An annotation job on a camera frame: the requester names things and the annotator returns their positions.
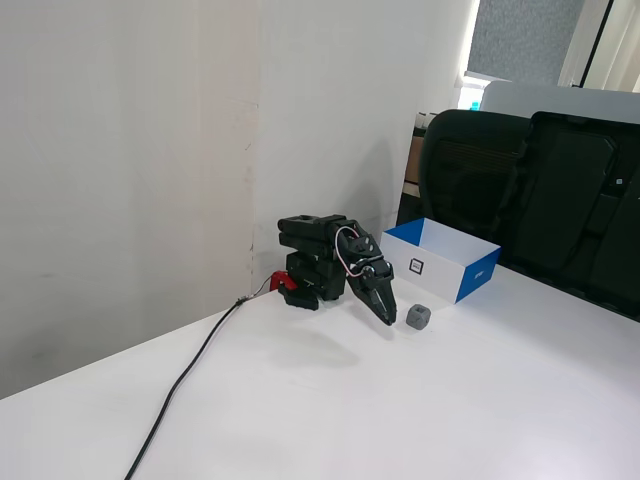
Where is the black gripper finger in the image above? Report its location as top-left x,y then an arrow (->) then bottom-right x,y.
349,278 -> 392,326
378,283 -> 399,327

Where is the white panel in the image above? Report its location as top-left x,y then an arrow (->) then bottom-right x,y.
481,80 -> 640,126

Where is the black office chair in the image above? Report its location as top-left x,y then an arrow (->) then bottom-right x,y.
418,108 -> 532,242

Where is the black power cable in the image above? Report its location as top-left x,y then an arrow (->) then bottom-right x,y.
123,279 -> 274,480

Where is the blue and white cardboard box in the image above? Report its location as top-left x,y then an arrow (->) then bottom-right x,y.
381,217 -> 503,305

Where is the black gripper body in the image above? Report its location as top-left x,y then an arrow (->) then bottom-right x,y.
348,255 -> 397,294

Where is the gray window blind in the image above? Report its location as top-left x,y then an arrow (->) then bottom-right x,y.
466,0 -> 587,84

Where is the red table clamp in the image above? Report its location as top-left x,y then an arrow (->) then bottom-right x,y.
268,269 -> 300,294

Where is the brown cardboard box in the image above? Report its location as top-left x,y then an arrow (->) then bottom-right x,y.
403,133 -> 427,184

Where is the gray block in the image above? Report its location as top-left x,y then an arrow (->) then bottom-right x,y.
405,302 -> 433,332

